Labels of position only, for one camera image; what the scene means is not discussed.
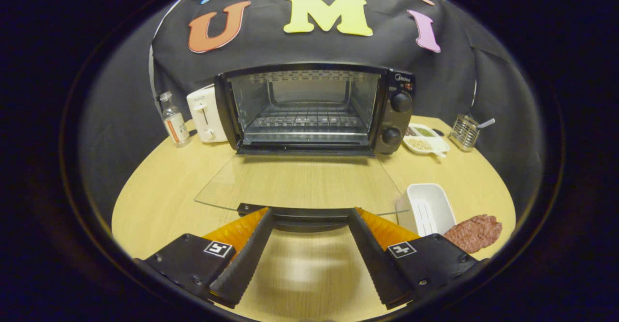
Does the white rectangular tray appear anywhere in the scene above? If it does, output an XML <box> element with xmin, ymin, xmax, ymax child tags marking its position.
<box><xmin>396</xmin><ymin>183</ymin><xmax>457</xmax><ymax>238</ymax></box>

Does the white divided bean dish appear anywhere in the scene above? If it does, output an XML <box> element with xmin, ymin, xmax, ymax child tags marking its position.
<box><xmin>402</xmin><ymin>123</ymin><xmax>450</xmax><ymax>158</ymax></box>

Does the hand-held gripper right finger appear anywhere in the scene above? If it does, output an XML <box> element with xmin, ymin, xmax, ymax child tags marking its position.
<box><xmin>348</xmin><ymin>207</ymin><xmax>489</xmax><ymax>310</ymax></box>

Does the brown meat slice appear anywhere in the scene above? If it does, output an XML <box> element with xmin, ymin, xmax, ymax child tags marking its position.
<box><xmin>443</xmin><ymin>214</ymin><xmax>503</xmax><ymax>254</ymax></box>

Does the metal wire utensil holder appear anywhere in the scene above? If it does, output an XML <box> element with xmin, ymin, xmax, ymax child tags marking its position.
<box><xmin>448</xmin><ymin>114</ymin><xmax>480</xmax><ymax>152</ymax></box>

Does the white bread toaster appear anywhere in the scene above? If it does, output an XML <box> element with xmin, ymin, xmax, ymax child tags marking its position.
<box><xmin>187</xmin><ymin>84</ymin><xmax>229</xmax><ymax>144</ymax></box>

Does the black toaster oven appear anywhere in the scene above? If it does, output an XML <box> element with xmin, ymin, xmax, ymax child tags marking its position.
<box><xmin>194</xmin><ymin>62</ymin><xmax>415</xmax><ymax>233</ymax></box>

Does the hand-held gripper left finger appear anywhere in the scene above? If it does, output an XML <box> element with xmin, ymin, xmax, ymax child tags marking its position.
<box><xmin>133</xmin><ymin>207</ymin><xmax>275</xmax><ymax>309</ymax></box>

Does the clear glass bottle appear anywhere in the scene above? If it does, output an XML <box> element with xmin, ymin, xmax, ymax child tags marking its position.
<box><xmin>159</xmin><ymin>91</ymin><xmax>192</xmax><ymax>147</ymax></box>

